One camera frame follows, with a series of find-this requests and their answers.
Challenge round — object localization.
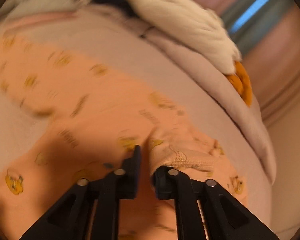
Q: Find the orange cartoon print baby garment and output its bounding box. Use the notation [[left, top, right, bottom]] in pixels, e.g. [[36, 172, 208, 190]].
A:
[[0, 36, 248, 239]]

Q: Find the lilac bed sheet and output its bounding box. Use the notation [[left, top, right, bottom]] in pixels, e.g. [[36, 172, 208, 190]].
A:
[[0, 10, 276, 239]]

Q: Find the lilac folded quilt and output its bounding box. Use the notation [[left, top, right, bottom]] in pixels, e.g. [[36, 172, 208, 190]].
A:
[[87, 5, 276, 183]]

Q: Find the pink curtain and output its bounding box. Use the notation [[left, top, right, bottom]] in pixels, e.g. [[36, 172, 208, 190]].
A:
[[194, 0, 300, 124]]

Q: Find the white goose plush toy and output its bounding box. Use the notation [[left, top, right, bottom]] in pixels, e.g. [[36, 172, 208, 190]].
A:
[[126, 0, 253, 106]]

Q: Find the teal curtain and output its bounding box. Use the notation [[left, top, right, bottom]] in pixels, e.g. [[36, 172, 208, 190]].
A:
[[221, 0, 294, 56]]

